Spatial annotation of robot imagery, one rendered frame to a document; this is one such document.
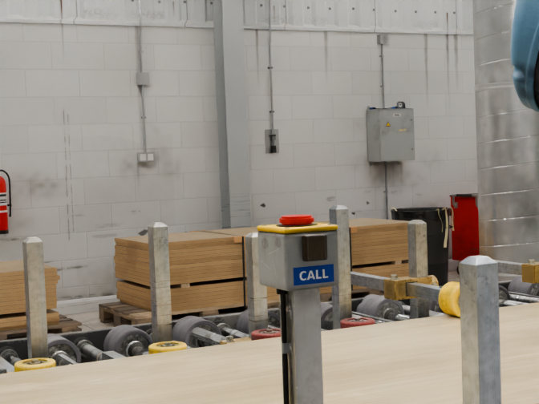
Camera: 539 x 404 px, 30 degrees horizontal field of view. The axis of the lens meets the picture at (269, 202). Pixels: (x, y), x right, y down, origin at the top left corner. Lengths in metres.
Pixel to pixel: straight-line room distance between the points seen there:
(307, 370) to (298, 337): 0.04
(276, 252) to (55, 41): 7.45
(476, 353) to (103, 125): 7.43
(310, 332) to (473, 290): 0.24
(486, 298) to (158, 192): 7.55
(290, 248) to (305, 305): 0.07
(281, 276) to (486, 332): 0.31
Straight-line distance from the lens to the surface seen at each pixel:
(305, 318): 1.15
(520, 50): 0.69
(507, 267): 2.94
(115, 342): 2.65
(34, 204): 8.42
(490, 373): 1.32
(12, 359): 2.60
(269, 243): 1.14
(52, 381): 1.90
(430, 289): 2.47
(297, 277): 1.12
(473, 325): 1.30
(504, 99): 5.47
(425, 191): 10.21
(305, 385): 1.17
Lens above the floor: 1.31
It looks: 3 degrees down
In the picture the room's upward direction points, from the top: 2 degrees counter-clockwise
